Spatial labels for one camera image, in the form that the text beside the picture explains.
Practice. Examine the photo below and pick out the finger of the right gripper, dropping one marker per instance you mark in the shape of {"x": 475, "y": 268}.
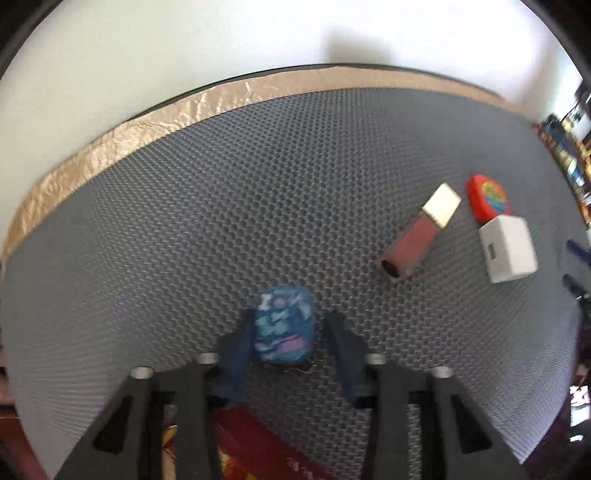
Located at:
{"x": 584, "y": 254}
{"x": 575, "y": 287}

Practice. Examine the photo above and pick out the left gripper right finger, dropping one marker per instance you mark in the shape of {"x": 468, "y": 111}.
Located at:
{"x": 354, "y": 363}

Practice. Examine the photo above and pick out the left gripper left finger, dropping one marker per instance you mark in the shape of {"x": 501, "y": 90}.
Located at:
{"x": 227, "y": 367}

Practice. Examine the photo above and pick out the white wall charger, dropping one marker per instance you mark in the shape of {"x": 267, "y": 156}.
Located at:
{"x": 508, "y": 248}

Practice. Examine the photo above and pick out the red gold toffee tin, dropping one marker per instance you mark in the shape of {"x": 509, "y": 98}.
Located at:
{"x": 229, "y": 444}

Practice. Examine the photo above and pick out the pink lip gloss gold cap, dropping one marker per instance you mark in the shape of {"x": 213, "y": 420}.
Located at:
{"x": 410, "y": 247}

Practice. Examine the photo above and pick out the grey honeycomb table mat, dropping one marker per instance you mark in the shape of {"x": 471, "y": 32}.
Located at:
{"x": 153, "y": 259}

